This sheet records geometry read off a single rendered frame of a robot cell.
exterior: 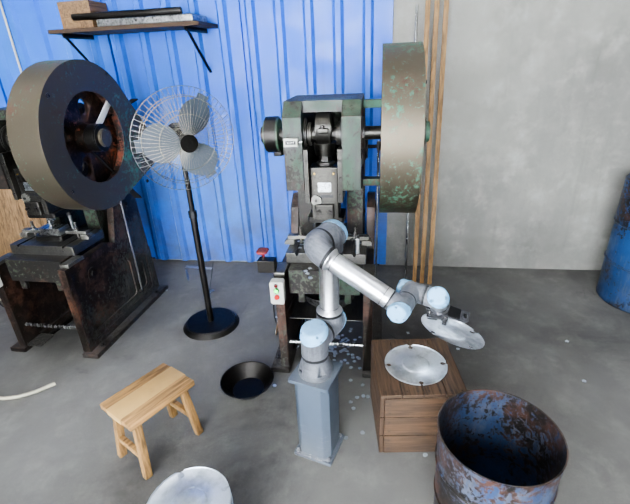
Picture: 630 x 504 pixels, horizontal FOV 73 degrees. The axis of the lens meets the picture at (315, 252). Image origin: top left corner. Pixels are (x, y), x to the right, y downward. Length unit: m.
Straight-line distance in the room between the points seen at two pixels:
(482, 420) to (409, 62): 1.52
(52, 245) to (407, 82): 2.29
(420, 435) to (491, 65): 2.51
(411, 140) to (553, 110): 1.91
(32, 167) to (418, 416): 2.20
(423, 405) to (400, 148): 1.12
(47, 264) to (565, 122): 3.62
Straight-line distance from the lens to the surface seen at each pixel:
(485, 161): 3.59
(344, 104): 2.19
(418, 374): 2.08
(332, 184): 2.27
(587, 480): 2.37
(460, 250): 3.80
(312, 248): 1.57
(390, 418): 2.06
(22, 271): 3.19
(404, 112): 1.88
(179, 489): 1.80
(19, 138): 2.56
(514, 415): 1.93
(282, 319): 2.42
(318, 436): 2.06
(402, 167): 1.91
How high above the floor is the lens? 1.69
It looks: 25 degrees down
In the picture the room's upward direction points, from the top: 3 degrees counter-clockwise
